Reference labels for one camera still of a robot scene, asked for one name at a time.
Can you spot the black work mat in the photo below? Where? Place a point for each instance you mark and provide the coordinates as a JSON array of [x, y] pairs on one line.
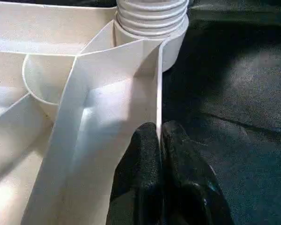
[[234, 117]]

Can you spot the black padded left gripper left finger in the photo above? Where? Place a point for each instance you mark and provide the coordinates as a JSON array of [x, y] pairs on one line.
[[138, 183]]

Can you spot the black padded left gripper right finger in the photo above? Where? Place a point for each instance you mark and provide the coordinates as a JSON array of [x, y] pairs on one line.
[[192, 187]]

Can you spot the white plastic table leg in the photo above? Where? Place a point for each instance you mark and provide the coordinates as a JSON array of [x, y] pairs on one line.
[[152, 18]]

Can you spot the white plastic table top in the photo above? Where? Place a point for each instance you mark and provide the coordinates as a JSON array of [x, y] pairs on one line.
[[47, 117]]

